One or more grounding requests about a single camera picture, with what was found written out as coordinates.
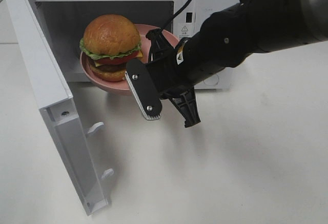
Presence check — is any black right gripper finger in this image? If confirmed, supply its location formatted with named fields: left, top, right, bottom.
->
left=146, top=28, right=176, bottom=64
left=169, top=88, right=201, bottom=128

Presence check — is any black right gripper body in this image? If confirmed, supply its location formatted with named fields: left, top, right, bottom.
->
left=146, top=48, right=195, bottom=99

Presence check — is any pink round plate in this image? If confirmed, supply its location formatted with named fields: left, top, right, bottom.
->
left=79, top=24, right=180, bottom=96

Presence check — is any white round door button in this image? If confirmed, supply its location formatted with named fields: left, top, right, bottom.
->
left=203, top=74, right=219, bottom=86

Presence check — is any burger with lettuce and tomato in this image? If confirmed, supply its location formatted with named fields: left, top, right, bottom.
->
left=79, top=14, right=143, bottom=82

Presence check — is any white microwave door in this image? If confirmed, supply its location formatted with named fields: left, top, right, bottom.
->
left=6, top=0, right=109, bottom=215

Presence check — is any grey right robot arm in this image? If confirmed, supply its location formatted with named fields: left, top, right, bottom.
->
left=140, top=0, right=327, bottom=127

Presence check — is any white warning label sticker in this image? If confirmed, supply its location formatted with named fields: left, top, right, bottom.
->
left=178, top=23, right=192, bottom=39

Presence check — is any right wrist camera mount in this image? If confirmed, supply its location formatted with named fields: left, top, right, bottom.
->
left=125, top=58, right=162, bottom=121

